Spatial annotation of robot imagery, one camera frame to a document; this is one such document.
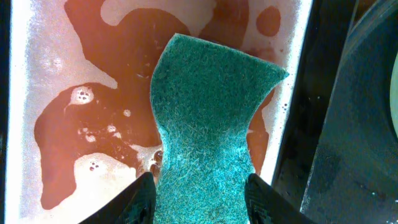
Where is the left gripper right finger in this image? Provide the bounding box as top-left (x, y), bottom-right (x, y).
top-left (244, 174), bottom-right (315, 224)

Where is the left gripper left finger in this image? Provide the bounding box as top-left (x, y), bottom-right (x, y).
top-left (80, 172), bottom-right (156, 224)

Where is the green scrub sponge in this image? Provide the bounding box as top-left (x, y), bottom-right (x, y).
top-left (150, 34), bottom-right (288, 223)

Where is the black rectangular wash tray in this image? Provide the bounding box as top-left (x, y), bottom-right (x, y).
top-left (1, 1), bottom-right (338, 223)

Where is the light blue plate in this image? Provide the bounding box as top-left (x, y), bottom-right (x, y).
top-left (389, 55), bottom-right (398, 136)

